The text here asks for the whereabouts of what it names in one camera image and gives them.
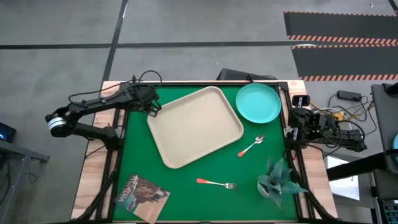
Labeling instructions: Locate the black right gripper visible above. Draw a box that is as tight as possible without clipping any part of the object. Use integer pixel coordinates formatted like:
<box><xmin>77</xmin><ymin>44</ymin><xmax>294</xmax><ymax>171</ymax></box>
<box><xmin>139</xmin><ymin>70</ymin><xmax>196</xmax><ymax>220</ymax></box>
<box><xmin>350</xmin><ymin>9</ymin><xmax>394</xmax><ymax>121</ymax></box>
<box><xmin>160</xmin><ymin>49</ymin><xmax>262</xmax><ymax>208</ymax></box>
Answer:
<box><xmin>285</xmin><ymin>95</ymin><xmax>311</xmax><ymax>141</ymax></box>

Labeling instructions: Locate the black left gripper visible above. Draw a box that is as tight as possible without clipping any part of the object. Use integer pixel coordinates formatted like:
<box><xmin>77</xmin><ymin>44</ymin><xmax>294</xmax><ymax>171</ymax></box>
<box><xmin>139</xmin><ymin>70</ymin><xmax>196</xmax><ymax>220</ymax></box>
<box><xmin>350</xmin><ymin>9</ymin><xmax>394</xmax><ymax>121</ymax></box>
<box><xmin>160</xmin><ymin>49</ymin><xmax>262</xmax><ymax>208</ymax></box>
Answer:
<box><xmin>130</xmin><ymin>84</ymin><xmax>163</xmax><ymax>118</ymax></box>

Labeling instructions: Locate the turquoise plastic plate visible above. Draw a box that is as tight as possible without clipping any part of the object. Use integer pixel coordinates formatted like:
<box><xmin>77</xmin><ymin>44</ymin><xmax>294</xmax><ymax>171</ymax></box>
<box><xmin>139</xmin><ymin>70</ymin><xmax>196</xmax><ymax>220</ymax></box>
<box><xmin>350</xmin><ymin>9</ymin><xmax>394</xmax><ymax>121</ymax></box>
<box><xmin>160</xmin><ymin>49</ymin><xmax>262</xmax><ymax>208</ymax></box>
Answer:
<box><xmin>235</xmin><ymin>83</ymin><xmax>282</xmax><ymax>124</ymax></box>

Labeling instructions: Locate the orange-handled metal spoon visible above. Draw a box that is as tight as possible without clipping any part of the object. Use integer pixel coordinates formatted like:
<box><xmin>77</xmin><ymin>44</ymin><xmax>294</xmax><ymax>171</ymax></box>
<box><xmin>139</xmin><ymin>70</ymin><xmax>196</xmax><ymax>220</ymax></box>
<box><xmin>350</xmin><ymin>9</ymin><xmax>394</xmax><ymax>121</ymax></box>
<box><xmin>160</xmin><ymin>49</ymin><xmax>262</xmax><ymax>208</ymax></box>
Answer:
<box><xmin>237</xmin><ymin>134</ymin><xmax>266</xmax><ymax>158</ymax></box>

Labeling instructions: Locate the orange-handled metal fork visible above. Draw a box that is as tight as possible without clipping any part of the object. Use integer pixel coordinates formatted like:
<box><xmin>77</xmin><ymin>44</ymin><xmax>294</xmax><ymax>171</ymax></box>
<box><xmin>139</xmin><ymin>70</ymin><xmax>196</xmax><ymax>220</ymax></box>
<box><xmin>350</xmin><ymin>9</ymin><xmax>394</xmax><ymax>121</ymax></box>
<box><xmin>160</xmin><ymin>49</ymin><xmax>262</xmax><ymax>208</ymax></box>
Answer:
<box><xmin>196</xmin><ymin>177</ymin><xmax>237</xmax><ymax>190</ymax></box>

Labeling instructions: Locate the beige plastic tray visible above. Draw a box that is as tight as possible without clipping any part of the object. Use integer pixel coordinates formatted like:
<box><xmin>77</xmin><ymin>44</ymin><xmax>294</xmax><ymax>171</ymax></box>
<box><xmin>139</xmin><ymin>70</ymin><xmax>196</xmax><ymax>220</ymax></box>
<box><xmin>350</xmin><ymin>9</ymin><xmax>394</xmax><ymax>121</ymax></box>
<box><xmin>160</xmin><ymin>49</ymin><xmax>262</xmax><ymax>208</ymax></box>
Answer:
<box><xmin>146</xmin><ymin>85</ymin><xmax>244</xmax><ymax>170</ymax></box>

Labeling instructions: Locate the black power adapter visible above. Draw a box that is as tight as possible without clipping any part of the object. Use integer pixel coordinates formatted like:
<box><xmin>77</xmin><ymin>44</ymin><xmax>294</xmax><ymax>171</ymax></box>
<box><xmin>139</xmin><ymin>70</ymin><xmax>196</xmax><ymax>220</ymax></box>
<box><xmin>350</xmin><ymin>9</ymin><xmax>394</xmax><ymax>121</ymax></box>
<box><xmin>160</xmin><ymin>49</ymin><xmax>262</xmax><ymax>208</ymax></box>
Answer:
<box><xmin>337</xmin><ymin>90</ymin><xmax>363</xmax><ymax>102</ymax></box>

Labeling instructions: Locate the artificial plant in white pot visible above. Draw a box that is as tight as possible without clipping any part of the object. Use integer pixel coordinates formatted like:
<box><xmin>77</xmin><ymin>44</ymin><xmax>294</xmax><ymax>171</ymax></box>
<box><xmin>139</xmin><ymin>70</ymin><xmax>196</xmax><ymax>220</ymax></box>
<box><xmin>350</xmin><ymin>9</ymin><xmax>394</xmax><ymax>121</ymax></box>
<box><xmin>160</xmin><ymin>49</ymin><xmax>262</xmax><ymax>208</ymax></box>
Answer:
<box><xmin>256</xmin><ymin>156</ymin><xmax>309</xmax><ymax>208</ymax></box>

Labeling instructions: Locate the black hazard-striped floor mat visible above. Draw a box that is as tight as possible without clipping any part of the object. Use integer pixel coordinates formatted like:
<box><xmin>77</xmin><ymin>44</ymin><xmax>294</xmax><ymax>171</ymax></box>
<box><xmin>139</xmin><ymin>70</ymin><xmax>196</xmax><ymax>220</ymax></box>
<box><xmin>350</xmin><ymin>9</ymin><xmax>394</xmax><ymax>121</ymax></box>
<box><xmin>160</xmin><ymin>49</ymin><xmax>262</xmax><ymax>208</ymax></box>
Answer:
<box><xmin>283</xmin><ymin>11</ymin><xmax>398</xmax><ymax>46</ymax></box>
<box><xmin>291</xmin><ymin>44</ymin><xmax>398</xmax><ymax>82</ymax></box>

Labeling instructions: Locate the black box behind table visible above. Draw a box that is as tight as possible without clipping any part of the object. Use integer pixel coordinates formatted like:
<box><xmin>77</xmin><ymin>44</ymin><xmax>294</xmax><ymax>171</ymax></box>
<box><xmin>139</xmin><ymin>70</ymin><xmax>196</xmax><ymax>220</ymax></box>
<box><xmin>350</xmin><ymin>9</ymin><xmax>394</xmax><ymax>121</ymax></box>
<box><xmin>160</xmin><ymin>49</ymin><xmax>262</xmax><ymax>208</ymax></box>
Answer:
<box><xmin>216</xmin><ymin>68</ymin><xmax>277</xmax><ymax>84</ymax></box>

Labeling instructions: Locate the white paper sheet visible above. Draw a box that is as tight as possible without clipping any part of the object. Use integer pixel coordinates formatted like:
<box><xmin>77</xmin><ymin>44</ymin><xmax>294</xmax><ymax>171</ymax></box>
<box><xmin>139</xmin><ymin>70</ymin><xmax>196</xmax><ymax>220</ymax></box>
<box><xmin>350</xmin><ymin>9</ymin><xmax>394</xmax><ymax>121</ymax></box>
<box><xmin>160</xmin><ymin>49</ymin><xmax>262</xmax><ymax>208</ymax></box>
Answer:
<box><xmin>325</xmin><ymin>155</ymin><xmax>361</xmax><ymax>202</ymax></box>

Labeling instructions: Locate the Arcadia picture booklet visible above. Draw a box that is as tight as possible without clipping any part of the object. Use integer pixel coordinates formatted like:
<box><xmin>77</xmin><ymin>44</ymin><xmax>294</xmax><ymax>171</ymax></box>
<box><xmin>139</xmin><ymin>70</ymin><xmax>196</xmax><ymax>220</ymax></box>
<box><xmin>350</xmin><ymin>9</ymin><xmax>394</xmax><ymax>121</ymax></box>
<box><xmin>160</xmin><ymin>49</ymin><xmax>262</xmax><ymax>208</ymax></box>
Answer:
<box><xmin>114</xmin><ymin>174</ymin><xmax>171</xmax><ymax>224</ymax></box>

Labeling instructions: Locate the grey side desk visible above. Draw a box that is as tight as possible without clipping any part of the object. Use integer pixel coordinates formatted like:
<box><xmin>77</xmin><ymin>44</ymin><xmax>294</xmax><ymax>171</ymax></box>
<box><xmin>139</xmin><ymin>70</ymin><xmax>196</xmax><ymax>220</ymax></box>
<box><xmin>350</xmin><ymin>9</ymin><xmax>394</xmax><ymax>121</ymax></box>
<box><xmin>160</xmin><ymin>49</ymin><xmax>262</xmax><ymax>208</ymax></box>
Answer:
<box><xmin>0</xmin><ymin>121</ymin><xmax>50</xmax><ymax>224</ymax></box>

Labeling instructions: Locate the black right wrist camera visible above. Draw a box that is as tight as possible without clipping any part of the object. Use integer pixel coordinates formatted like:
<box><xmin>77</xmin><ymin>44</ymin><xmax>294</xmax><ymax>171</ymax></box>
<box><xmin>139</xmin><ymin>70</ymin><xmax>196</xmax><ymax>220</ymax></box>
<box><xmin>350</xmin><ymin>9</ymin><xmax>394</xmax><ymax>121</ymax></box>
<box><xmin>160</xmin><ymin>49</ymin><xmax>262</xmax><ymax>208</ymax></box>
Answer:
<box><xmin>308</xmin><ymin>112</ymin><xmax>322</xmax><ymax>127</ymax></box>

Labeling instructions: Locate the bundle of floor cables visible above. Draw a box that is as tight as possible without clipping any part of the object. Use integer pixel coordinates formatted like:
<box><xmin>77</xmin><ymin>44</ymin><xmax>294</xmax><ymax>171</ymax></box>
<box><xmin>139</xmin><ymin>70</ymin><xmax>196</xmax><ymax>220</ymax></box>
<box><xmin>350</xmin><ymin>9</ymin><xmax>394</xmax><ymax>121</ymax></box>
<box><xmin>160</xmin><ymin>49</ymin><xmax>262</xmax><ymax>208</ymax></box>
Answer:
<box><xmin>309</xmin><ymin>91</ymin><xmax>377</xmax><ymax>138</ymax></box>

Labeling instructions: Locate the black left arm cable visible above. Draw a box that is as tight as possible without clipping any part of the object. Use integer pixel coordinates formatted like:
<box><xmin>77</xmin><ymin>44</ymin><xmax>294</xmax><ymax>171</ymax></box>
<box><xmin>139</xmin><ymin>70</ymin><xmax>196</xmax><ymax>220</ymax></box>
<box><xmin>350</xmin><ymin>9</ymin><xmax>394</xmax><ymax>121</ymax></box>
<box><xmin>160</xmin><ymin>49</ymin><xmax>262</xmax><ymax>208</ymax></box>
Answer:
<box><xmin>68</xmin><ymin>70</ymin><xmax>162</xmax><ymax>104</ymax></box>

